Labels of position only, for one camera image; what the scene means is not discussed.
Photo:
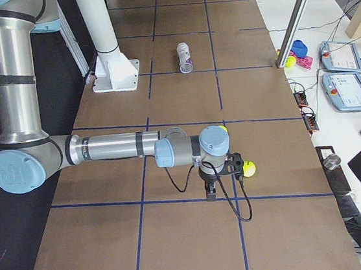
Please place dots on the upper teach pendant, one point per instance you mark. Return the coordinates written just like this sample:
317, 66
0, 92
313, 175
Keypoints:
340, 56

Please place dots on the silver metal cup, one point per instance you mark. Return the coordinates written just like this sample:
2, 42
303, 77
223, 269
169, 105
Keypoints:
331, 162

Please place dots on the yellow tennis ball by post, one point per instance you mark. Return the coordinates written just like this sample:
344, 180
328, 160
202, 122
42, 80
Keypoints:
290, 62

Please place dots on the orange black power strip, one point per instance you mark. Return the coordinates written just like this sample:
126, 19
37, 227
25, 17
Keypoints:
307, 113

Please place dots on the teach pendant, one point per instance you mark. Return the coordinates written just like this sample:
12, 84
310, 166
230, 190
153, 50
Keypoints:
340, 56
343, 90

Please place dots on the yellow tennis ball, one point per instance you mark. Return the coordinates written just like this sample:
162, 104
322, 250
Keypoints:
223, 127
290, 62
249, 168

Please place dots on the clear tennis ball can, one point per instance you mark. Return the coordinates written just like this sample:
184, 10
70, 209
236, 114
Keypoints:
184, 58

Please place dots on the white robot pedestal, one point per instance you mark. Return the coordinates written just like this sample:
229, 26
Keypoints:
114, 71

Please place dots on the blue cloth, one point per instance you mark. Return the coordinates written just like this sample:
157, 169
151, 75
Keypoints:
299, 49

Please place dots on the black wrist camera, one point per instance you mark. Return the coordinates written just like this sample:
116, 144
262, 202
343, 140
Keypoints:
234, 164

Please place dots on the pink cloth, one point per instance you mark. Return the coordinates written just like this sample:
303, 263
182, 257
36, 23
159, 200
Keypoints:
305, 62

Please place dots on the lower teach pendant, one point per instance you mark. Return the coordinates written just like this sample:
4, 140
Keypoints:
343, 90

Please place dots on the aluminium frame post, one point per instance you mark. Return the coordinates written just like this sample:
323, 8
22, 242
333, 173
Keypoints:
293, 25

